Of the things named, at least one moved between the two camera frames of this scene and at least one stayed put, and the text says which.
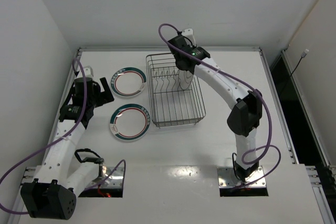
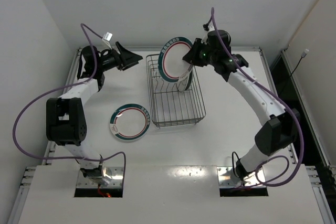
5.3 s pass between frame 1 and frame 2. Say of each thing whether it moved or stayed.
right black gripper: moved
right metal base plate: stayed
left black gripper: moved
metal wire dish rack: stayed
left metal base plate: stayed
